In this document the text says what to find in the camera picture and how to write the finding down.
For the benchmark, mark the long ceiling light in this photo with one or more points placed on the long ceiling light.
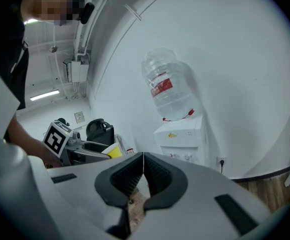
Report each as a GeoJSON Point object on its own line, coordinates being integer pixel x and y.
{"type": "Point", "coordinates": [45, 95]}

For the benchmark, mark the black head-worn camera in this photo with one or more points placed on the black head-worn camera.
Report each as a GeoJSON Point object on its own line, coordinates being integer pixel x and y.
{"type": "Point", "coordinates": [87, 12]}

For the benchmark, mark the round ceiling detector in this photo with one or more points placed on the round ceiling detector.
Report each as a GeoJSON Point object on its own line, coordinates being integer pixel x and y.
{"type": "Point", "coordinates": [53, 49]}

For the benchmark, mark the white ceiling air unit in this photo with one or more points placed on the white ceiling air unit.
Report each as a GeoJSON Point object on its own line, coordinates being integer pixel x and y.
{"type": "Point", "coordinates": [77, 70]}

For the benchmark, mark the white wall socket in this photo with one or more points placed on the white wall socket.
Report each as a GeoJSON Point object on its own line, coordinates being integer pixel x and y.
{"type": "Point", "coordinates": [222, 159]}

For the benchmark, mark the person's left forearm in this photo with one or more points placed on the person's left forearm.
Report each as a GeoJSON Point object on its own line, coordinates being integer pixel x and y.
{"type": "Point", "coordinates": [27, 144]}

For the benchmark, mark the black office chair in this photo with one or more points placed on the black office chair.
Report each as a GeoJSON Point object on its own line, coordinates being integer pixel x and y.
{"type": "Point", "coordinates": [100, 131]}

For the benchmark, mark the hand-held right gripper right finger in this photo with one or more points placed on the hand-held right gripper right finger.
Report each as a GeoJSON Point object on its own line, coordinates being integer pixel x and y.
{"type": "Point", "coordinates": [197, 201]}

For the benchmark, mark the large clear water bottle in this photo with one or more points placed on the large clear water bottle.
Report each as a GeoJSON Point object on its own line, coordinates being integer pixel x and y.
{"type": "Point", "coordinates": [168, 89]}

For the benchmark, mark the white ceiling pipes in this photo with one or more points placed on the white ceiling pipes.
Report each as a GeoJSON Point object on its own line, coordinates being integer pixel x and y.
{"type": "Point", "coordinates": [85, 34]}

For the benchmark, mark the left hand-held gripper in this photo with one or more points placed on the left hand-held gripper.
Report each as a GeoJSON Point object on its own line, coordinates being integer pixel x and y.
{"type": "Point", "coordinates": [56, 139]}

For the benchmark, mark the person's head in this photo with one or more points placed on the person's head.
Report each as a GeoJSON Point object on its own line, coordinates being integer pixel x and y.
{"type": "Point", "coordinates": [52, 4]}

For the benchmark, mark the person's black clothing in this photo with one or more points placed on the person's black clothing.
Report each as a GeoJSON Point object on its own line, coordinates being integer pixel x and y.
{"type": "Point", "coordinates": [7, 59]}

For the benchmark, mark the white water dispenser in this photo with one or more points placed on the white water dispenser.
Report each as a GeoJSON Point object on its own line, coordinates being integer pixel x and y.
{"type": "Point", "coordinates": [185, 136]}

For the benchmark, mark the yellow paper cup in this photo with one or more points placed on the yellow paper cup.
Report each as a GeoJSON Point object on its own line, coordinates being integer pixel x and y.
{"type": "Point", "coordinates": [115, 152]}

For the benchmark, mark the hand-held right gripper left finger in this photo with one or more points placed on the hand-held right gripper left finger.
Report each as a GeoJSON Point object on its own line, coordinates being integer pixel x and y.
{"type": "Point", "coordinates": [85, 194]}

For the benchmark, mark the white wall notice panel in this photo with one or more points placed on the white wall notice panel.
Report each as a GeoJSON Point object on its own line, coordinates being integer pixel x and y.
{"type": "Point", "coordinates": [79, 117]}

